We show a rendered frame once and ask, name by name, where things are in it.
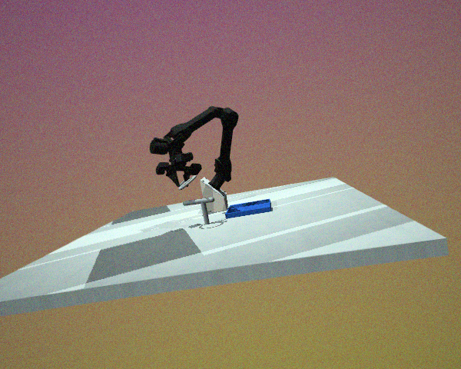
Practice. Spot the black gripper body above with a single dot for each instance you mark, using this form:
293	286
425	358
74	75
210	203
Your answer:
164	166

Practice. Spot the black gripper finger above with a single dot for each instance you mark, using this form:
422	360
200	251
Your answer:
188	173
172	174

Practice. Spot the blue tray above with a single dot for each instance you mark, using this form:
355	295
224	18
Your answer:
254	207

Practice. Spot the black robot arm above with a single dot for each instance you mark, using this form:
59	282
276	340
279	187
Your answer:
180	133

